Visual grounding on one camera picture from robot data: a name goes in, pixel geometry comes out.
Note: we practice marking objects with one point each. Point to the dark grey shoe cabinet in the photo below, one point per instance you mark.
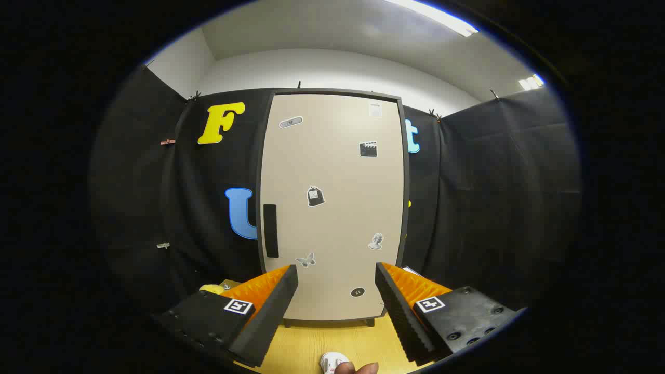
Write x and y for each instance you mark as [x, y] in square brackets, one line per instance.
[407, 182]

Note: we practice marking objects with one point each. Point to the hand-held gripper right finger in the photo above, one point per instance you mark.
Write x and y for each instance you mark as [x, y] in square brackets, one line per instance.
[402, 322]

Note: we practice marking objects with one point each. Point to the long ceiling light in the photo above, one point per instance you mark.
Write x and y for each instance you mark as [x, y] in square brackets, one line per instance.
[436, 15]

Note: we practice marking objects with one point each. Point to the black backdrop cloth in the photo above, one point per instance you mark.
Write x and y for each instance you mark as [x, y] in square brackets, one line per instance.
[493, 197]

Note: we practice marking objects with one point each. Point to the small ceiling light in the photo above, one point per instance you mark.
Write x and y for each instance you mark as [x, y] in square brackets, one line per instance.
[531, 82]

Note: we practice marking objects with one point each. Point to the yellow plush toy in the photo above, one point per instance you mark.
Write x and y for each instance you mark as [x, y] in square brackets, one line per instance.
[210, 289]

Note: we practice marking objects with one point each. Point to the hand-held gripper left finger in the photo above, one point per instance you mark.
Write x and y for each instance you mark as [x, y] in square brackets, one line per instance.
[270, 322]

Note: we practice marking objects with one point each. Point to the white shoe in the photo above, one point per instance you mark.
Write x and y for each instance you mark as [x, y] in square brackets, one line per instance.
[331, 361]

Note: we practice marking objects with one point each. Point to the white blue spine book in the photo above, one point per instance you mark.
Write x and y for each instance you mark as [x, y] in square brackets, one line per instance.
[412, 270]

